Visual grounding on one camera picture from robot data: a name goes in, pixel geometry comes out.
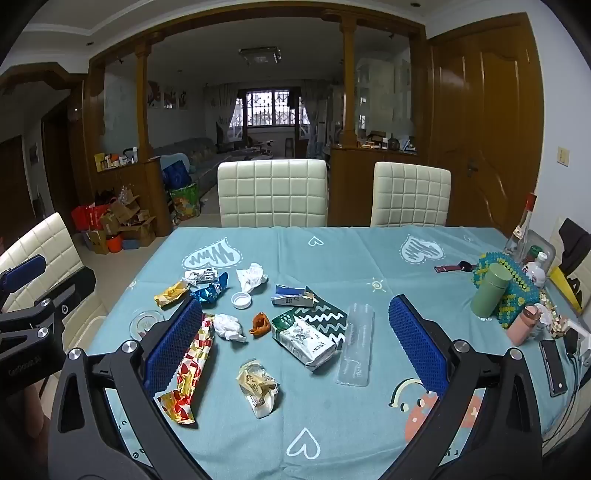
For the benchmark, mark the cream quilted chair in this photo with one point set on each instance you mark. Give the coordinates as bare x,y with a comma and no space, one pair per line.
41,249
411,194
272,194

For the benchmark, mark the beaded tissue box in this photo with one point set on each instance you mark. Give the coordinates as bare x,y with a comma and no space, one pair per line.
519,288

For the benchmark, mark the cream snack wrapper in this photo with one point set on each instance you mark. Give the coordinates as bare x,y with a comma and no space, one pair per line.
256,385

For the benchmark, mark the pink bottle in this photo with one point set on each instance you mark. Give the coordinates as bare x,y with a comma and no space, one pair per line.
521,328

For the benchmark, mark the black phone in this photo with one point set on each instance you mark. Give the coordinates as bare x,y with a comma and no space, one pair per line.
553,369

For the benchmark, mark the colourful printed bag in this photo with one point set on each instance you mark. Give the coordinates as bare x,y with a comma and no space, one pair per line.
184,203

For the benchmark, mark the blue foil wrapper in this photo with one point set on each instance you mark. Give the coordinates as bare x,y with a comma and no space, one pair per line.
210,293

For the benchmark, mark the row of boxes and bottles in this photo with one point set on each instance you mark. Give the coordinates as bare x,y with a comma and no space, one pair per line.
115,159

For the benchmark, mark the white bottle with green cap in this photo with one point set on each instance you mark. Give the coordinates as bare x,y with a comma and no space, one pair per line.
535,274

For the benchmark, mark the light switch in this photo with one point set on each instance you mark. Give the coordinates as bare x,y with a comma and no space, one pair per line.
562,156

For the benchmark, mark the pile of cardboard boxes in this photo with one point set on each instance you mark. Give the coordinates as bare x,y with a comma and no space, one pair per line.
124,221

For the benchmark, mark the blue white small carton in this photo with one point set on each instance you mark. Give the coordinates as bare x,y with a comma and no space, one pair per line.
288,295

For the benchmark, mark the silver foil wrapper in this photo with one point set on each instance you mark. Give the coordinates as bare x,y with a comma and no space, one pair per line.
201,276

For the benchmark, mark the green white carton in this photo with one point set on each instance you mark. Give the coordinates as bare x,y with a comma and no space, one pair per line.
300,344

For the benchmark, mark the red bag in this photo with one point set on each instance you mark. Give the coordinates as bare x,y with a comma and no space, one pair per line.
85,217

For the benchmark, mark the orange wrapper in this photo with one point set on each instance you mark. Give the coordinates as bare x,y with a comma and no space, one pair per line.
260,325

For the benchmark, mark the wooden partition cabinet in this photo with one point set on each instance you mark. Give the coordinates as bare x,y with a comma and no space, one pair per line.
154,194
351,184

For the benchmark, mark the black bag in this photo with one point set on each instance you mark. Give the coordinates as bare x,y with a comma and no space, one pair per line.
575,244

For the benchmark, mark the glass ashtray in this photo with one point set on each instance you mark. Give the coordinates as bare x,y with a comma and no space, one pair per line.
145,318

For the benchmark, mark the dark green zigzag packet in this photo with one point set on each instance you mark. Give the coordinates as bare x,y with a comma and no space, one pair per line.
330,316

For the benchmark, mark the blue bag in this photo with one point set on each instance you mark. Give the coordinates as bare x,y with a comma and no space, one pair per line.
175,174

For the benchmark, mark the glass bottle with red cap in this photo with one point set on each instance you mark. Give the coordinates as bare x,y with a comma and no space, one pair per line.
519,235

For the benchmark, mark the yellow snack wrapper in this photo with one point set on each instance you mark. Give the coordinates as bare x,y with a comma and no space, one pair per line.
171,294

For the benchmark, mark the clear plastic tray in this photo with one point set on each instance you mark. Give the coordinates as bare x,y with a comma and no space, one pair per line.
354,350

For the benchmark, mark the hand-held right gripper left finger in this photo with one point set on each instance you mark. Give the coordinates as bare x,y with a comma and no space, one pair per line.
171,346

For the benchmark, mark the orange bucket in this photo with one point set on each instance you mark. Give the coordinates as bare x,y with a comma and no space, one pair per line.
114,243

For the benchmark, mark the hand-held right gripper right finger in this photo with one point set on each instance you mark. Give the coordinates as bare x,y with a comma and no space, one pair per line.
415,341

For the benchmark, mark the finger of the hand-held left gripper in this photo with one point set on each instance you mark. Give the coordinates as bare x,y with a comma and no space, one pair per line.
23,271
69,288

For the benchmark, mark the teal printed tablecloth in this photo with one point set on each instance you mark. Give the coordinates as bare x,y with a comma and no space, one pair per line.
323,258

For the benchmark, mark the green canister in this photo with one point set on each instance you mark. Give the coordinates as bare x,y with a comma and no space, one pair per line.
489,290

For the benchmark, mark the ceiling light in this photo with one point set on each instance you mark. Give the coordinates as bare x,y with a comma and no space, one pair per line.
260,55

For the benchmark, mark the grey sofa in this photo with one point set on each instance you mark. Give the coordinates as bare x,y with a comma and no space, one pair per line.
194,152

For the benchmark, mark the white round cap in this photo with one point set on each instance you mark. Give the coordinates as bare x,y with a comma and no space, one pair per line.
241,300

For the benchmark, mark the barred window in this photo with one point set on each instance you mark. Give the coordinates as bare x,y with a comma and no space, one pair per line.
265,108

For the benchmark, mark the wooden door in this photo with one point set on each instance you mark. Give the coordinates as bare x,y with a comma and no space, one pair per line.
489,115

